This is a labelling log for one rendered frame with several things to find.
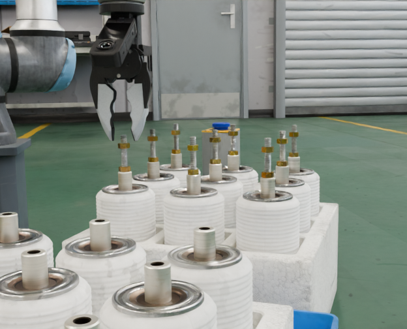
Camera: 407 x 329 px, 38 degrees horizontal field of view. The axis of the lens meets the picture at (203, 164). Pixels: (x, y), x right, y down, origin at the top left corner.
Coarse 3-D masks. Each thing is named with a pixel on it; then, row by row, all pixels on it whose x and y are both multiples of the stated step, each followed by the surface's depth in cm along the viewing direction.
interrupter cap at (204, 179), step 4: (200, 176) 106; (204, 176) 106; (208, 176) 106; (224, 176) 106; (228, 176) 106; (232, 176) 105; (200, 180) 102; (204, 180) 102; (208, 180) 104; (224, 180) 103; (228, 180) 102; (232, 180) 101; (236, 180) 102; (212, 184) 100; (216, 184) 100
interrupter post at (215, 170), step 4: (212, 164) 102; (216, 164) 102; (220, 164) 102; (212, 168) 102; (216, 168) 102; (220, 168) 103; (212, 172) 102; (216, 172) 102; (220, 172) 103; (212, 176) 102; (216, 176) 102; (220, 176) 103; (212, 180) 103; (216, 180) 102; (220, 180) 103
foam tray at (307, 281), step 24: (336, 216) 113; (72, 240) 93; (312, 240) 90; (336, 240) 114; (264, 264) 82; (288, 264) 81; (312, 264) 82; (336, 264) 116; (264, 288) 83; (288, 288) 82; (312, 288) 82; (336, 288) 117
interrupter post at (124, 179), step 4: (120, 172) 95; (124, 172) 95; (128, 172) 95; (120, 176) 95; (124, 176) 95; (128, 176) 95; (120, 180) 95; (124, 180) 95; (128, 180) 95; (120, 184) 95; (124, 184) 95; (128, 184) 95; (120, 188) 95; (124, 188) 95; (128, 188) 95
